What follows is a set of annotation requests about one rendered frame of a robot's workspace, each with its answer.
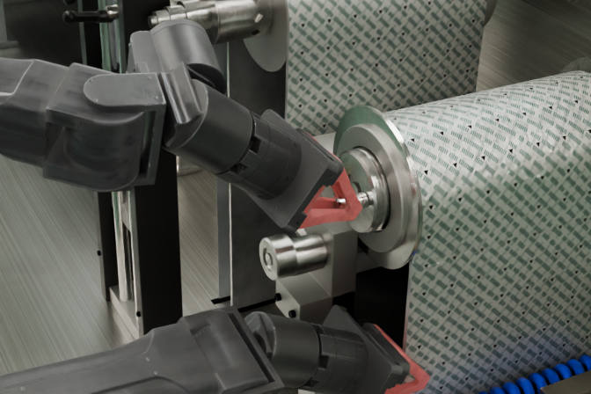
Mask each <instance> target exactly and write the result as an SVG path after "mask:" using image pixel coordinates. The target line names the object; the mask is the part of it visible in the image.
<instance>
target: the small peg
mask: <svg viewBox="0 0 591 394"><path fill-rule="evenodd" d="M356 195H357V197H358V199H359V201H360V203H361V205H362V208H367V207H368V197H367V195H366V194H365V193H364V192H361V193H357V194H356ZM333 206H334V208H340V209H343V208H345V207H346V206H347V203H346V201H345V200H344V198H342V197H341V198H338V199H335V201H334V203H333Z"/></svg>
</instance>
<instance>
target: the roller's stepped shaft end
mask: <svg viewBox="0 0 591 394"><path fill-rule="evenodd" d="M172 19H187V20H191V21H193V22H195V23H197V24H199V25H200V26H202V27H203V28H204V30H207V29H210V28H211V26H212V22H213V17H212V11H211V7H210V4H209V2H208V0H183V1H178V2H177V4H176V5H171V6H165V7H164V8H163V9H162V10H161V11H153V12H152V16H148V25H149V27H150V28H154V27H155V26H157V25H159V24H161V23H163V22H165V21H168V20H172Z"/></svg>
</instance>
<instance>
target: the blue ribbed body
mask: <svg viewBox="0 0 591 394"><path fill-rule="evenodd" d="M589 370H591V357H590V356H589V355H586V354H585V355H582V356H581V357H580V358H579V359H578V360H575V359H572V360H569V361H568V362H567V363H566V365H565V364H562V363H560V364H557V365H556V366H555V367H554V369H551V368H545V369H544V370H543V371H542V372H541V375H540V374H538V373H531V374H530V375H529V378H528V379H527V378H525V377H519V378H518V379H517V380H516V381H515V384H514V383H512V382H506V383H504V385H503V386H502V389H501V388H500V387H498V386H495V387H492V388H491V389H490V391H489V394H539V390H540V388H543V387H544V386H547V385H550V384H553V383H556V382H559V381H562V380H564V379H566V378H569V377H572V376H576V375H578V374H581V373H583V372H586V371H589Z"/></svg>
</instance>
